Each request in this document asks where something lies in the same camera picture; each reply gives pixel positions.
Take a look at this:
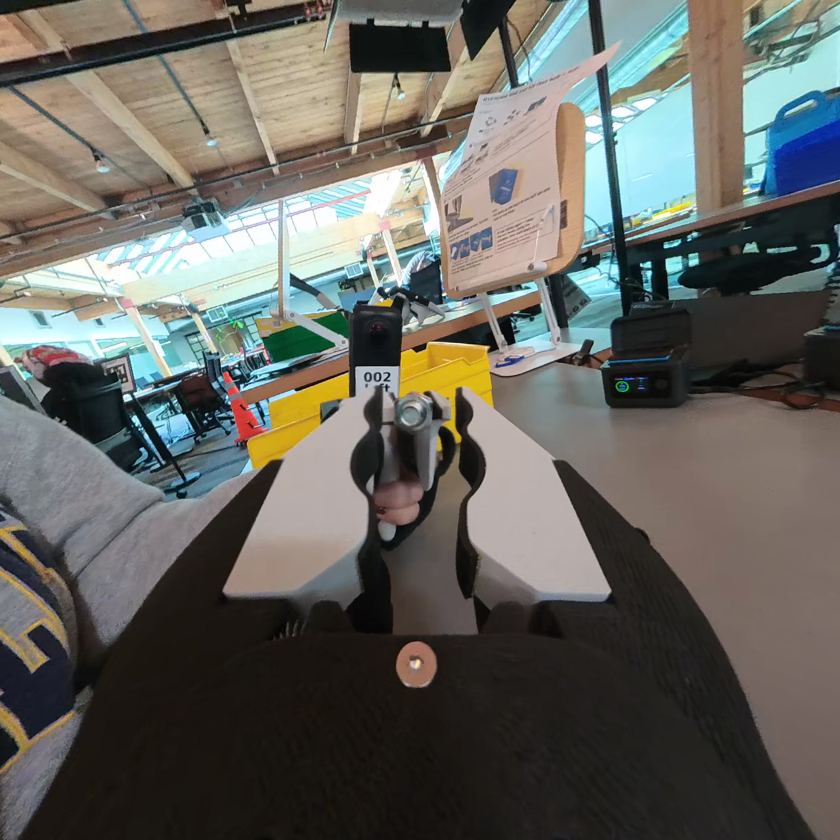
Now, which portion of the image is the person's left hand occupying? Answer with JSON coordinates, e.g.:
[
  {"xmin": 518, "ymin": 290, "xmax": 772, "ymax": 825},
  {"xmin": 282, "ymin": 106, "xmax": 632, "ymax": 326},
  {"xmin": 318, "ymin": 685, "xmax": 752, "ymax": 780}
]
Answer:
[{"xmin": 373, "ymin": 481, "xmax": 422, "ymax": 527}]

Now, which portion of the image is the person's left forearm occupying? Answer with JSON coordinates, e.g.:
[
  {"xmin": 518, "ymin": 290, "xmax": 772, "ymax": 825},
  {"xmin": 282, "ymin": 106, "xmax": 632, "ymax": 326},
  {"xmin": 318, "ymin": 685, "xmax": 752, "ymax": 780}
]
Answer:
[{"xmin": 0, "ymin": 392, "xmax": 260, "ymax": 631}]

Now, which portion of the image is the black cable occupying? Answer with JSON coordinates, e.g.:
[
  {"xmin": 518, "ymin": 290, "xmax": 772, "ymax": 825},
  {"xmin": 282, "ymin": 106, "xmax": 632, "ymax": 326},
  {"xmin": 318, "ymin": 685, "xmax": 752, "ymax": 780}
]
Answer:
[{"xmin": 688, "ymin": 382, "xmax": 813, "ymax": 400}]

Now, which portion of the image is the black office chair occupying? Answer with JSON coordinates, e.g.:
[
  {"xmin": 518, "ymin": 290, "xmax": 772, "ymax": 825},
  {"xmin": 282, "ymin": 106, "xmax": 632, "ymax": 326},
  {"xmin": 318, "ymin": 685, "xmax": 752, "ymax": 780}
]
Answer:
[{"xmin": 678, "ymin": 245, "xmax": 829, "ymax": 298}]

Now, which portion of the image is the wooden post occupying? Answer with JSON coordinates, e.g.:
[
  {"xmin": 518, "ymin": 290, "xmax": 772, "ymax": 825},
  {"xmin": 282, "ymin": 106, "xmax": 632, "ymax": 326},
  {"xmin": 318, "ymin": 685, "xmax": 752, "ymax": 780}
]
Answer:
[{"xmin": 686, "ymin": 0, "xmax": 747, "ymax": 212}]

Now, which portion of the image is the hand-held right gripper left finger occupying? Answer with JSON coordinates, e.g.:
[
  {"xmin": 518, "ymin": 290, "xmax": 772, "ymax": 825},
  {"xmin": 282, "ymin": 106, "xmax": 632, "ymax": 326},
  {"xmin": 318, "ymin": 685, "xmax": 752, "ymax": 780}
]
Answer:
[{"xmin": 222, "ymin": 392, "xmax": 395, "ymax": 635}]

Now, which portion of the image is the black box device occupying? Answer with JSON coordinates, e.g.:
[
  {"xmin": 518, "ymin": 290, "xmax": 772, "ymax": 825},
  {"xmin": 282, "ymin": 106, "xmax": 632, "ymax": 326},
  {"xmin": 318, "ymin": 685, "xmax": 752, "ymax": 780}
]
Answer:
[{"xmin": 803, "ymin": 325, "xmax": 840, "ymax": 390}]

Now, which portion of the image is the black mesh chair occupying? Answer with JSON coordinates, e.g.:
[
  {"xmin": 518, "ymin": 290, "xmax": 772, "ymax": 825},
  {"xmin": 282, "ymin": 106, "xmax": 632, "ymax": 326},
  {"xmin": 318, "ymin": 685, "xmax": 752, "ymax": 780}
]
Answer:
[{"xmin": 61, "ymin": 373, "xmax": 153, "ymax": 475}]

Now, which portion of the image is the silver hex bolt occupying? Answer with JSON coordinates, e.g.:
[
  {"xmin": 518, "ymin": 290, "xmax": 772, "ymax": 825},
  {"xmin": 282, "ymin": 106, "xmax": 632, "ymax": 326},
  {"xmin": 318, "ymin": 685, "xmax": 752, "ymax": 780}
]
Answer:
[{"xmin": 394, "ymin": 394, "xmax": 435, "ymax": 437}]

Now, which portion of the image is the black grey desk tool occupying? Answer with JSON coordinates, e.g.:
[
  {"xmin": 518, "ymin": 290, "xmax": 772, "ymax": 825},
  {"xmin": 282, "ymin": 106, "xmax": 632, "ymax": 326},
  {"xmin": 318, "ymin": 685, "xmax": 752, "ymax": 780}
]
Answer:
[{"xmin": 376, "ymin": 284, "xmax": 448, "ymax": 330}]

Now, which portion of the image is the black metal pole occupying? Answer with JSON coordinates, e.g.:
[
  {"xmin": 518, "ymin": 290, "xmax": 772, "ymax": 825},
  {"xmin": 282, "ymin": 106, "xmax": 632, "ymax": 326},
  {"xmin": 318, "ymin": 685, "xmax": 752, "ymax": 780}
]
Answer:
[{"xmin": 586, "ymin": 0, "xmax": 632, "ymax": 311}]

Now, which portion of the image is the black hanging panel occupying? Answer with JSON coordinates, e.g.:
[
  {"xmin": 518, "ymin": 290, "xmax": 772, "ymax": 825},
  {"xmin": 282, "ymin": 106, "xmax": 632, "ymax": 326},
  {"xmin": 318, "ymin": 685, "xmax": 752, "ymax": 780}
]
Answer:
[
  {"xmin": 458, "ymin": 0, "xmax": 521, "ymax": 43},
  {"xmin": 348, "ymin": 20, "xmax": 455, "ymax": 74}
]

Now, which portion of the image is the printed marker sign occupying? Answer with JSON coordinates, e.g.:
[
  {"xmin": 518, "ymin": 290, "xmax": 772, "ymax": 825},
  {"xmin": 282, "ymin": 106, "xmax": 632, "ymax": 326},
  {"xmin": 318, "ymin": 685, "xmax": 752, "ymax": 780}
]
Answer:
[{"xmin": 97, "ymin": 353, "xmax": 137, "ymax": 396}]

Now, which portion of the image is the green plastic bin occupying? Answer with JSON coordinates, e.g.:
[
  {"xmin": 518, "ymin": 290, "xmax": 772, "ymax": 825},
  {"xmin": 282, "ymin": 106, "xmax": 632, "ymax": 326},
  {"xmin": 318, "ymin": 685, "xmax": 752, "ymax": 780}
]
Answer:
[{"xmin": 261, "ymin": 311, "xmax": 350, "ymax": 363}]

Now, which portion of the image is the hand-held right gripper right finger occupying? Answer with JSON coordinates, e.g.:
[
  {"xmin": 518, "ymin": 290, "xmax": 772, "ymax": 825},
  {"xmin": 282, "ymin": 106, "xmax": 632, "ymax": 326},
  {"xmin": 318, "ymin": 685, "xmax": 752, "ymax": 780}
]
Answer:
[{"xmin": 455, "ymin": 386, "xmax": 614, "ymax": 634}]

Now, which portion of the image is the ceiling mounted unit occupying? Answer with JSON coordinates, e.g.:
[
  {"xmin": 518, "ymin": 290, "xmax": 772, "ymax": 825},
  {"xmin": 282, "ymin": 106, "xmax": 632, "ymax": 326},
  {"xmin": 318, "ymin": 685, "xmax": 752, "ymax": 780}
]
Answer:
[{"xmin": 179, "ymin": 199, "xmax": 228, "ymax": 232}]

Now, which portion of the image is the black charging case with display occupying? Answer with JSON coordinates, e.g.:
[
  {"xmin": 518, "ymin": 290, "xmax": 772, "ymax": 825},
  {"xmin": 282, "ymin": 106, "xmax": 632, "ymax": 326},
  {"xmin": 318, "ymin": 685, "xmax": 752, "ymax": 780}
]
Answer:
[{"xmin": 600, "ymin": 308, "xmax": 692, "ymax": 410}]

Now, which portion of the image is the yellow plastic bin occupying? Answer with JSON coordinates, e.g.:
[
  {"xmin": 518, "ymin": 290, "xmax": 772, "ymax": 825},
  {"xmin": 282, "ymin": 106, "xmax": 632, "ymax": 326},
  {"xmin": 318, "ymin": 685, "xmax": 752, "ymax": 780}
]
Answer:
[{"xmin": 247, "ymin": 341, "xmax": 494, "ymax": 471}]

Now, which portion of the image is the orange traffic cone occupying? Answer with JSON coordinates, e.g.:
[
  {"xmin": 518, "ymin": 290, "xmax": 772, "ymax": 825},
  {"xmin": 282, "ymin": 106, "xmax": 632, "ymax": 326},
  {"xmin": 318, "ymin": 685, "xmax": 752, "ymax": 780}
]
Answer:
[{"xmin": 222, "ymin": 369, "xmax": 268, "ymax": 445}]

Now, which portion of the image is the printed instruction sheet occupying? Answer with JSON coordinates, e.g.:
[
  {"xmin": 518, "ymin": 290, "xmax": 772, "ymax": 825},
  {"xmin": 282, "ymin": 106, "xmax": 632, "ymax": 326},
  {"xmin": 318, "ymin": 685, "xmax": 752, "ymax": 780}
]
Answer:
[{"xmin": 441, "ymin": 41, "xmax": 623, "ymax": 294}]

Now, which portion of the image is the stack of blue bins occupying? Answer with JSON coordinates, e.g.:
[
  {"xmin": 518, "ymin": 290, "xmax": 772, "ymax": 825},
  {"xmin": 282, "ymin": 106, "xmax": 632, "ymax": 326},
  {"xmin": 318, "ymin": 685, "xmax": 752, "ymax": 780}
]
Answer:
[{"xmin": 763, "ymin": 88, "xmax": 840, "ymax": 199}]

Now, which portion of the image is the person's grey printed sweatshirt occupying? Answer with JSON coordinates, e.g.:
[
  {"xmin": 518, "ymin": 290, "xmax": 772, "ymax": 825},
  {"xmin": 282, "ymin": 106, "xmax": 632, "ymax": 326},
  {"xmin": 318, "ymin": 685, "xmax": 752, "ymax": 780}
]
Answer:
[{"xmin": 0, "ymin": 505, "xmax": 96, "ymax": 840}]

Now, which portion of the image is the grey equipment case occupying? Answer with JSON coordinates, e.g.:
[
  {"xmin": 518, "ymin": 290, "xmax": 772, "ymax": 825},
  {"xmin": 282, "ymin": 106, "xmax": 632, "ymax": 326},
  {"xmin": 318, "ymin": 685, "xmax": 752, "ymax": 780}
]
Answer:
[{"xmin": 682, "ymin": 289, "xmax": 836, "ymax": 385}]

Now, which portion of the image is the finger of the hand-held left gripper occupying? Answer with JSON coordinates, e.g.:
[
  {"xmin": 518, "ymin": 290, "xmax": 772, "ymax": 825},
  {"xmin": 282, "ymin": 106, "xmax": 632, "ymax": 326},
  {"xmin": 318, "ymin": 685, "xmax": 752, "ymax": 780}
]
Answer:
[
  {"xmin": 416, "ymin": 394, "xmax": 455, "ymax": 492},
  {"xmin": 385, "ymin": 397, "xmax": 404, "ymax": 487}
]

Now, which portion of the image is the white overhead lamp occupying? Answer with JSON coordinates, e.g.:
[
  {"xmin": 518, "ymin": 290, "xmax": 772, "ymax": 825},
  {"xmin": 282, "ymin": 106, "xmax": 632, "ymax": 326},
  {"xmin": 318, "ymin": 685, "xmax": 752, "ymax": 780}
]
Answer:
[{"xmin": 323, "ymin": 0, "xmax": 465, "ymax": 28}]

